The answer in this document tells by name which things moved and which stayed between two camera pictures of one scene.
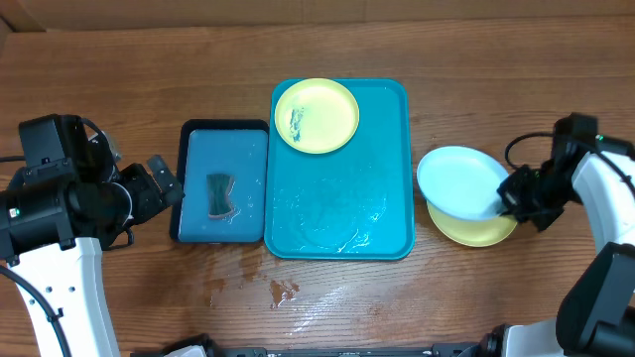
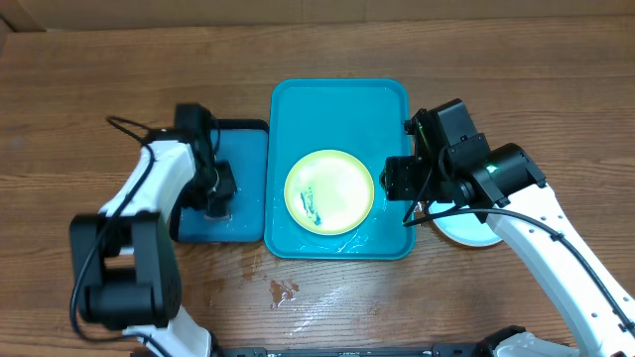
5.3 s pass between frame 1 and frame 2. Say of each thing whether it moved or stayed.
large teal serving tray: stayed
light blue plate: moved
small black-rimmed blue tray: stayed
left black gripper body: moved
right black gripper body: moved
